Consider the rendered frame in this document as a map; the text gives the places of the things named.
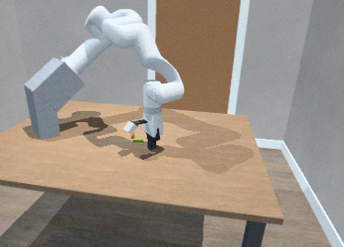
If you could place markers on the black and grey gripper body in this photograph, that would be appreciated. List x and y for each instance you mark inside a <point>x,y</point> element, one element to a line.
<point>154,122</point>

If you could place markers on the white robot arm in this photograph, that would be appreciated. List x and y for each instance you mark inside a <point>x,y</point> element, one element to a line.
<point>124,33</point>

